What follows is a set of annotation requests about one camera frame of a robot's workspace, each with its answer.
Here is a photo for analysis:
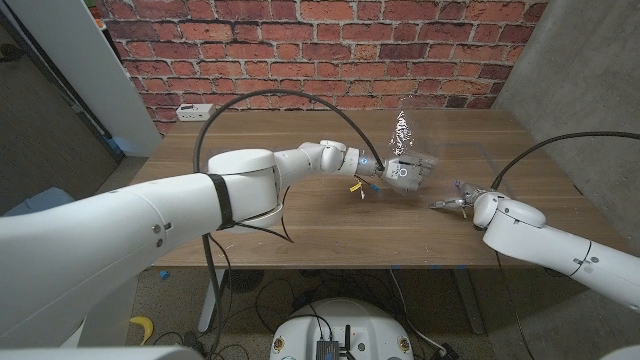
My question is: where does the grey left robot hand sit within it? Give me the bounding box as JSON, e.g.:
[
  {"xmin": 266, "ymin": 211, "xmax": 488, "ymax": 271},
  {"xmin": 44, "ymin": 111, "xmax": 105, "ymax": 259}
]
[{"xmin": 381, "ymin": 153, "xmax": 437, "ymax": 194}]

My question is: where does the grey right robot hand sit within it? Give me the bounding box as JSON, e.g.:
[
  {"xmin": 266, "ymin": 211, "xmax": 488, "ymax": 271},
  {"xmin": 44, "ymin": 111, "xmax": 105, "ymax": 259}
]
[{"xmin": 429, "ymin": 179, "xmax": 485, "ymax": 214}]

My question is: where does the clear cellophane sheet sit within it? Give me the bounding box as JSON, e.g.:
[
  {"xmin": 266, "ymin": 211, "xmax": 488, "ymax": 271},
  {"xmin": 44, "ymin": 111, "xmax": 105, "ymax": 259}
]
[{"xmin": 387, "ymin": 97, "xmax": 504, "ymax": 204}]

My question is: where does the small grey electronics box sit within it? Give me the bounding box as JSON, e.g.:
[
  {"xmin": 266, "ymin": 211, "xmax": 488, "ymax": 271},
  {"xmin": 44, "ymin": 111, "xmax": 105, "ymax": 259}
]
[{"xmin": 314, "ymin": 338, "xmax": 341, "ymax": 360}]

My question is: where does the dark grey table leg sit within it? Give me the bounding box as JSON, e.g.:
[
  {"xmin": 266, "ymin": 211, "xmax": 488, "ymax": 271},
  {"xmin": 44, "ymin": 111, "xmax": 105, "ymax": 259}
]
[{"xmin": 452, "ymin": 268, "xmax": 485, "ymax": 335}]

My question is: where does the white robot torso base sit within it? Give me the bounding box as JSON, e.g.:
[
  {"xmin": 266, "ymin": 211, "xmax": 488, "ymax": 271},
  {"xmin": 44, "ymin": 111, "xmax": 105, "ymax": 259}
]
[{"xmin": 268, "ymin": 298, "xmax": 415, "ymax": 360}]

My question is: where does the red brick print backdrop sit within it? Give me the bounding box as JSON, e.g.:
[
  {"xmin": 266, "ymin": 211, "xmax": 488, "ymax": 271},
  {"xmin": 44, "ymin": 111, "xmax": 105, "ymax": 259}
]
[{"xmin": 92, "ymin": 0, "xmax": 549, "ymax": 136}]

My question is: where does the round black floor fan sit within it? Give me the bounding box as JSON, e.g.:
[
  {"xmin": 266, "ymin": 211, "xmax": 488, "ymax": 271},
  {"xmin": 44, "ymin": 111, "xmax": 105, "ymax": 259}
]
[{"xmin": 223, "ymin": 269, "xmax": 265, "ymax": 295}]

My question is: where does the white power strip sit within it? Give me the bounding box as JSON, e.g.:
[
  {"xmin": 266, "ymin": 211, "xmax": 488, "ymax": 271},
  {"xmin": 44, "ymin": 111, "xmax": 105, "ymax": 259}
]
[{"xmin": 174, "ymin": 103, "xmax": 217, "ymax": 123}]

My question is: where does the white table leg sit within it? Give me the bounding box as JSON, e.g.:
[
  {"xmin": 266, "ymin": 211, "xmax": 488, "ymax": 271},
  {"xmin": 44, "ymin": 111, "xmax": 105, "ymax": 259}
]
[{"xmin": 197, "ymin": 269, "xmax": 226, "ymax": 332}]

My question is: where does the yellow curved floor object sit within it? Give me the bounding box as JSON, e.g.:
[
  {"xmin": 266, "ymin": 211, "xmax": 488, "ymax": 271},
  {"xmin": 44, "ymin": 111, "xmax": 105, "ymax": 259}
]
[{"xmin": 128, "ymin": 315, "xmax": 155, "ymax": 346}]

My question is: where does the white cabinet panel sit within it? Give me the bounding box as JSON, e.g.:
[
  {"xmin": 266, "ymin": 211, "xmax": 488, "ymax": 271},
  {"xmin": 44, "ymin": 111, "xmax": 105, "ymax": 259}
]
[{"xmin": 4, "ymin": 0, "xmax": 162, "ymax": 158}]

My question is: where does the white robot chest rim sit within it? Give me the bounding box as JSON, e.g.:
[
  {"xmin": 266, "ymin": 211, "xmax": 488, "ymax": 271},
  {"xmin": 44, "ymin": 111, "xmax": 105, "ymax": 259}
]
[{"xmin": 0, "ymin": 346, "xmax": 206, "ymax": 360}]

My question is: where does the blue storage bin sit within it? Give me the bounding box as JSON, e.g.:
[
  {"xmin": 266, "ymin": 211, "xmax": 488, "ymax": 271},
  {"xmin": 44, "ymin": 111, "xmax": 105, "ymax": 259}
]
[{"xmin": 2, "ymin": 187, "xmax": 76, "ymax": 217}]

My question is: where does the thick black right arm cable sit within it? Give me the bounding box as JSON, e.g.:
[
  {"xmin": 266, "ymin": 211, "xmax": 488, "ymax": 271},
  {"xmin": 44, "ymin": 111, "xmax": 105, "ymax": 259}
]
[{"xmin": 489, "ymin": 130, "xmax": 640, "ymax": 191}]

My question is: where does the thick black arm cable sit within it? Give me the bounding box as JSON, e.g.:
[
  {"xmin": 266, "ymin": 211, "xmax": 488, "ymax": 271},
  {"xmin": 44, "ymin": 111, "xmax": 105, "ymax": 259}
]
[
  {"xmin": 489, "ymin": 130, "xmax": 640, "ymax": 191},
  {"xmin": 192, "ymin": 88, "xmax": 386, "ymax": 356}
]

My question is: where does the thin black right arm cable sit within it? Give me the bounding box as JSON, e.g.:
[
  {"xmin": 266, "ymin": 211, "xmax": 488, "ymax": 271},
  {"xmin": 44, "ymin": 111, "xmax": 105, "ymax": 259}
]
[{"xmin": 494, "ymin": 249, "xmax": 524, "ymax": 360}]

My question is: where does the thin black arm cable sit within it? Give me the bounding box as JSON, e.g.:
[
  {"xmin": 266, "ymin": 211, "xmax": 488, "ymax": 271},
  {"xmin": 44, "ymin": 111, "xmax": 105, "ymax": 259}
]
[
  {"xmin": 494, "ymin": 249, "xmax": 524, "ymax": 360},
  {"xmin": 234, "ymin": 184, "xmax": 297, "ymax": 246}
]

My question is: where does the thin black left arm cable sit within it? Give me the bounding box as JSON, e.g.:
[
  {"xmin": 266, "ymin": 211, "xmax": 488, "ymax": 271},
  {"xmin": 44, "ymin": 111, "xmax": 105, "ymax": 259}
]
[{"xmin": 234, "ymin": 184, "xmax": 297, "ymax": 246}]

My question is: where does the white floor cable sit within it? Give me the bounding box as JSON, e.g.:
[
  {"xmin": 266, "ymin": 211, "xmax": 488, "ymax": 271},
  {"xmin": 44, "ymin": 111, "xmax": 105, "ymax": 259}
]
[{"xmin": 388, "ymin": 268, "xmax": 449, "ymax": 355}]

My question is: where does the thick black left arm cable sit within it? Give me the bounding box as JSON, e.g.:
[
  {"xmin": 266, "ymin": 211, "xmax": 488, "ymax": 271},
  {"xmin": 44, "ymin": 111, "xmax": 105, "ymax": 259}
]
[{"xmin": 192, "ymin": 88, "xmax": 386, "ymax": 356}]

